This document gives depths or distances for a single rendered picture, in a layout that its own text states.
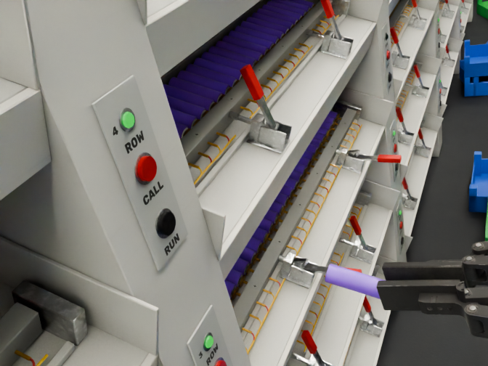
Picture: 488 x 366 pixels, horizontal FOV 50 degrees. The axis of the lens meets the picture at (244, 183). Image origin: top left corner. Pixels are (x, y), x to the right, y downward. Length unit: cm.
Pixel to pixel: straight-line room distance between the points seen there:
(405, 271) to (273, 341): 18
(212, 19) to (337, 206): 43
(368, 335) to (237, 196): 67
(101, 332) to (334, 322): 54
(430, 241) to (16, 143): 130
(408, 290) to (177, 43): 28
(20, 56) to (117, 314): 18
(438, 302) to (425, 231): 105
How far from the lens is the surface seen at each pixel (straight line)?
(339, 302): 90
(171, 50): 38
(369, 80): 97
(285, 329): 62
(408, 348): 122
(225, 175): 51
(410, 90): 156
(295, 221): 71
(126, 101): 32
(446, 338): 125
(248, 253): 66
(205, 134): 52
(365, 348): 109
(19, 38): 27
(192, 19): 40
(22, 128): 27
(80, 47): 30
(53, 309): 37
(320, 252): 71
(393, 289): 48
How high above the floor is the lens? 94
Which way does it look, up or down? 30 degrees down
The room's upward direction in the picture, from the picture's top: 14 degrees counter-clockwise
